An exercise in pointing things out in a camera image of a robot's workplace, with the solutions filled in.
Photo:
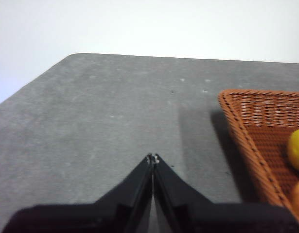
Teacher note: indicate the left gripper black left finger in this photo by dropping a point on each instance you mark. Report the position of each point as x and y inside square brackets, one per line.
[115, 213]

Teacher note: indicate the yellow lemon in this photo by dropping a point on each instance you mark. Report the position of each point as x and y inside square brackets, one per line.
[297, 150]

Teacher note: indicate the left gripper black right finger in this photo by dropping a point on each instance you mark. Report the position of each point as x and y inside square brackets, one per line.
[188, 216]

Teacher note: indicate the brown woven wicker basket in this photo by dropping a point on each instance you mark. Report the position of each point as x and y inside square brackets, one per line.
[266, 136]

